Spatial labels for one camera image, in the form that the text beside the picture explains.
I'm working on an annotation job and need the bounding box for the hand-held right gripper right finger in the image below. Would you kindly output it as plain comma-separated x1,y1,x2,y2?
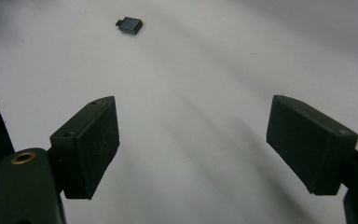
266,94,358,196

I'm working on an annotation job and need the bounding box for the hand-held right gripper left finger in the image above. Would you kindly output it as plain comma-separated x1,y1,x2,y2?
49,95,120,201

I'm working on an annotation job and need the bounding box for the small dark grey adapter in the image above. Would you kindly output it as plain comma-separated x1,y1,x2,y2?
115,16,144,35

